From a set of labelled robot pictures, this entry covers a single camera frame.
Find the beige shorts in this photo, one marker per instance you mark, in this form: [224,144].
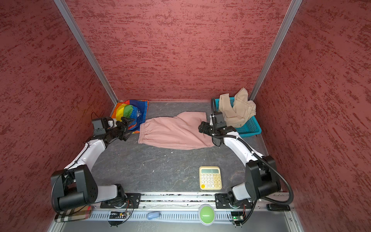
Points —
[242,110]

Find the right small circuit board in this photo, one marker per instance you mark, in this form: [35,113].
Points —
[237,218]

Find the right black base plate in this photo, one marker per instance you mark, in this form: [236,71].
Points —
[228,201]

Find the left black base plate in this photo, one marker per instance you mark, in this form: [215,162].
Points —
[132,200]

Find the plaid glasses case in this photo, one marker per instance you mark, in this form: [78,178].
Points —
[80,213]

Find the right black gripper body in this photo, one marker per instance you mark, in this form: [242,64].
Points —
[208,129]

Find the small circuit board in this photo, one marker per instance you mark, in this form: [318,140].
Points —
[237,218]
[117,218]

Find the cream yellow calculator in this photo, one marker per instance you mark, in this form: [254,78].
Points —
[210,178]

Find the rainbow striped shorts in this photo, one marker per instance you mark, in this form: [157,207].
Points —
[132,109]

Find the black remote device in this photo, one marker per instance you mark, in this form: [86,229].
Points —
[277,208]

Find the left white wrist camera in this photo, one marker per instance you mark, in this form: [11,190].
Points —
[102,125]

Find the left aluminium corner post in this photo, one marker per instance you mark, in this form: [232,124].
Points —
[68,17]

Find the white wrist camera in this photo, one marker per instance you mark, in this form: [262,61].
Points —
[102,125]
[217,120]

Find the pink shorts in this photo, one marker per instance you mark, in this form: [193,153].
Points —
[180,132]

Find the small blue grey eraser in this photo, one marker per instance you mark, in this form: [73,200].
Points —
[153,215]

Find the right aluminium corner post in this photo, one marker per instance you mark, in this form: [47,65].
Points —
[286,23]

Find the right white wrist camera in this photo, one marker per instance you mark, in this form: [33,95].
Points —
[217,120]

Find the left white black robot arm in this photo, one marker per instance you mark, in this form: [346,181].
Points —
[74,186]

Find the aluminium corner post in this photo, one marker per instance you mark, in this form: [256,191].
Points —
[68,17]
[286,23]

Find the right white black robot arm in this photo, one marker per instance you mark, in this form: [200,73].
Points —
[260,178]

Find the left small circuit board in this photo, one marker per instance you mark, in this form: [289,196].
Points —
[117,218]

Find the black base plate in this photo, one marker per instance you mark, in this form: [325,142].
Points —
[228,201]
[132,200]

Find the aluminium front rail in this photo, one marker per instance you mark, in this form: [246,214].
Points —
[173,206]

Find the green round push button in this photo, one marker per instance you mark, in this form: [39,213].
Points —
[206,215]

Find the teal plastic basket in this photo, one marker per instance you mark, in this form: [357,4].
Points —
[250,128]

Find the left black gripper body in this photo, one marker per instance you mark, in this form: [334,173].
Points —
[118,131]

